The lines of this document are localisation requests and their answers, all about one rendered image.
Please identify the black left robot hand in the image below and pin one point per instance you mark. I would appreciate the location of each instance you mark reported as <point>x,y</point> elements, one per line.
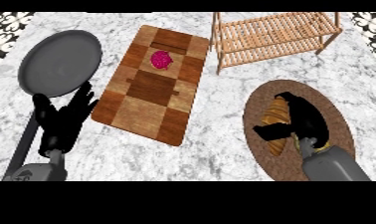
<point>61,120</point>

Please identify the golden brown croissant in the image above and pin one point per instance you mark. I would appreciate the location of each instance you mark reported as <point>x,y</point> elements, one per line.
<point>278,115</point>

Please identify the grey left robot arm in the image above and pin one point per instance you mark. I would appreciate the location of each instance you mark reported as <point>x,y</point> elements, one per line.
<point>42,168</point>

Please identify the grey frying pan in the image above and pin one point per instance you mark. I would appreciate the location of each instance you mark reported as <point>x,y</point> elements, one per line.
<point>57,68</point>

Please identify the checkered wooden cutting board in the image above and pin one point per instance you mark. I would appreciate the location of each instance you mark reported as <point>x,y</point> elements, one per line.
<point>153,85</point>

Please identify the wooden tiered shelf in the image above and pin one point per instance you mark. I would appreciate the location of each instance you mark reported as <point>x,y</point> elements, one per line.
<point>275,39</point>

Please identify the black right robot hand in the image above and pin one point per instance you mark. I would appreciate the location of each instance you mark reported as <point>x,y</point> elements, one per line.
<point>306,118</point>

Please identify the pink round fruit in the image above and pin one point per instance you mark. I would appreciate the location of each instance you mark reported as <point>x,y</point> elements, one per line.
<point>162,59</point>

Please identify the brown oval placemat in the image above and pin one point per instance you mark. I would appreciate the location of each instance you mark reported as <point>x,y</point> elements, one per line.
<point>260,115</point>

